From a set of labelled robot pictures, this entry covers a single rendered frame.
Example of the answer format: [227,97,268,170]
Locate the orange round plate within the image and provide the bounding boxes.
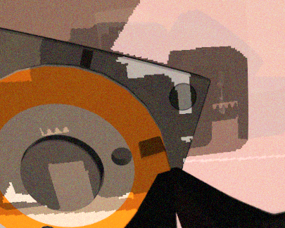
[0,63,171,228]

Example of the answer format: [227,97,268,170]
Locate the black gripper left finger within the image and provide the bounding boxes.
[123,171,177,228]

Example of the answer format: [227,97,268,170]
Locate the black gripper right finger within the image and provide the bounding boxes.
[170,167,285,228]

